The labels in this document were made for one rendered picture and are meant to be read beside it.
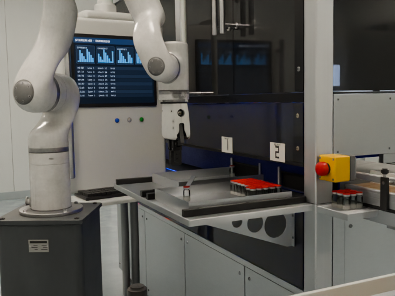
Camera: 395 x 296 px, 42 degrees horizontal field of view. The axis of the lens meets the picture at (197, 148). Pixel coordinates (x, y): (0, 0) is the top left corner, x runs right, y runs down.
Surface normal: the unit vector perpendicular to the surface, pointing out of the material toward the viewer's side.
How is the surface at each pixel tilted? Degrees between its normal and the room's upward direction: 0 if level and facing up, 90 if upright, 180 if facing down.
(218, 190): 90
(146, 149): 90
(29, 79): 69
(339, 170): 90
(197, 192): 90
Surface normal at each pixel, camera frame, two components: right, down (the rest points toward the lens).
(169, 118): -0.87, 0.07
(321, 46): 0.43, 0.07
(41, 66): 0.00, -0.31
